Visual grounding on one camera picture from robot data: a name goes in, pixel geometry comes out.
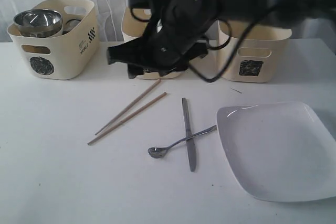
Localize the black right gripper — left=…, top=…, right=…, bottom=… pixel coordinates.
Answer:
left=107, top=0, right=221, bottom=79

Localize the wooden chopstick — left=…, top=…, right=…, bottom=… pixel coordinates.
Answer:
left=95, top=79, right=161, bottom=135
left=87, top=92, right=167, bottom=146

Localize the steel cup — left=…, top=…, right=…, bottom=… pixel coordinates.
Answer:
left=62, top=19, right=81, bottom=35

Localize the steel spoon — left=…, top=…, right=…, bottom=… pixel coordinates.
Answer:
left=148, top=125, right=217, bottom=159

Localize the steel bowl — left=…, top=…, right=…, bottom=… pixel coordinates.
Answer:
left=13, top=9, right=63, bottom=38

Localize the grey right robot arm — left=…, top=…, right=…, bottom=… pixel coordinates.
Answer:
left=107, top=0, right=335, bottom=79

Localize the cream bin with triangle mark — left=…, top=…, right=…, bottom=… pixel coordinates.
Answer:
left=121, top=7, right=184, bottom=80

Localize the cream bin with circle mark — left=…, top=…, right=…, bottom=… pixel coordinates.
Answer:
left=7, top=0, right=99, bottom=80

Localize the steel table knife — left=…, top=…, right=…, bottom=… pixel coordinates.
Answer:
left=182, top=98, right=197, bottom=172

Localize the cream bin with square mark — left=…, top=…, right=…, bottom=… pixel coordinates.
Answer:
left=217, top=21, right=292, bottom=83

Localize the white square plate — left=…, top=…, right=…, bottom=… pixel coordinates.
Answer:
left=216, top=102, right=335, bottom=202

